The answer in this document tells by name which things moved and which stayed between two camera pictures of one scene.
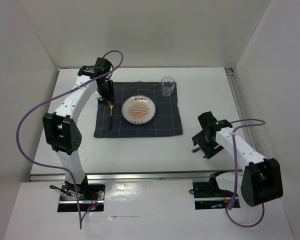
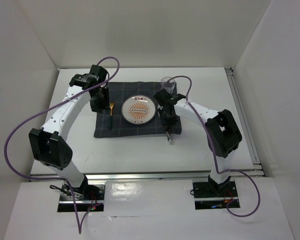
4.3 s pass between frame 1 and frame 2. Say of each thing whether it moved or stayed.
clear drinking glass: stayed
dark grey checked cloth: stayed
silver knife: moved
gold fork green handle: stayed
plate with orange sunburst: stayed
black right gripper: moved
